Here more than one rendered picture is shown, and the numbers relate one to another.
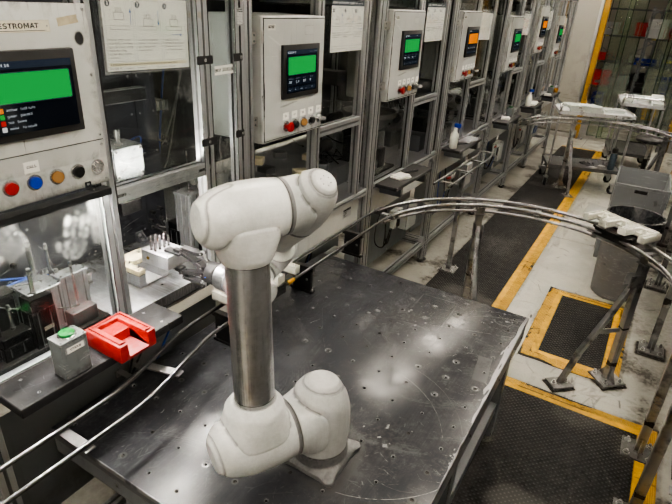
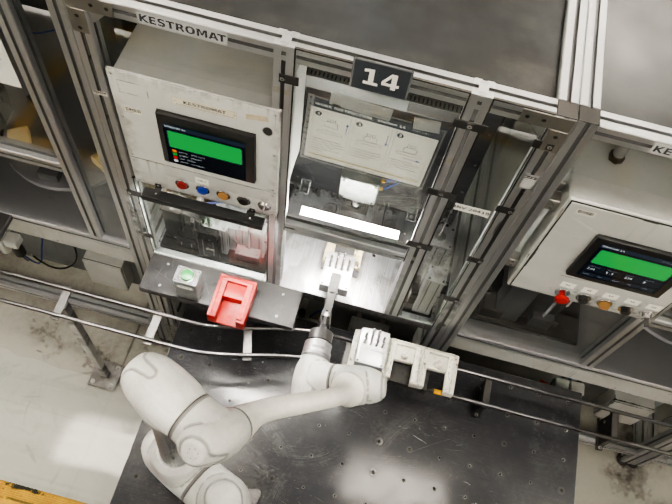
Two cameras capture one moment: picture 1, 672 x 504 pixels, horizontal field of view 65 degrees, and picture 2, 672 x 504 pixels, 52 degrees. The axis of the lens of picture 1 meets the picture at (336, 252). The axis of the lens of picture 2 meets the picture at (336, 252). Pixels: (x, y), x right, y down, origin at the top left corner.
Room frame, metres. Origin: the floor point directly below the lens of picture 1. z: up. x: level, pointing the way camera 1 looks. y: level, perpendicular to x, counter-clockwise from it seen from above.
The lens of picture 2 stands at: (1.15, -0.33, 3.07)
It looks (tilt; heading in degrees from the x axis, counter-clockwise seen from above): 61 degrees down; 63
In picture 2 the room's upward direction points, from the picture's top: 12 degrees clockwise
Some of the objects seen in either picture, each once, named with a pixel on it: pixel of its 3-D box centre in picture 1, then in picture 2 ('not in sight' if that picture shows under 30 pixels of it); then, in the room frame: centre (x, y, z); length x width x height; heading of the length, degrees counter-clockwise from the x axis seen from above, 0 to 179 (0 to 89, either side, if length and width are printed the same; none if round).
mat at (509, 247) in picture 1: (541, 200); not in sight; (5.43, -2.19, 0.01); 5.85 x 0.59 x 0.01; 150
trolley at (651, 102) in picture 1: (633, 131); not in sight; (7.04, -3.83, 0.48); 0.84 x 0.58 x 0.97; 158
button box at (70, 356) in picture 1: (68, 350); (189, 281); (1.16, 0.71, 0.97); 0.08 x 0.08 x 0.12; 60
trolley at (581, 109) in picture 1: (586, 144); not in sight; (6.14, -2.84, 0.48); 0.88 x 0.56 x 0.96; 78
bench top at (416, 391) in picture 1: (332, 367); (353, 484); (1.55, -0.01, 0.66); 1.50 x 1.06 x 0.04; 150
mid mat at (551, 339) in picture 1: (579, 329); not in sight; (2.91, -1.61, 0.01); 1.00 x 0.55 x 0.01; 150
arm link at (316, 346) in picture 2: (225, 277); (317, 350); (1.49, 0.35, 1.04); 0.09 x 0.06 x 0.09; 151
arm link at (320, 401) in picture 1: (318, 410); (222, 501); (1.12, 0.02, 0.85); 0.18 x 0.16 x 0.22; 124
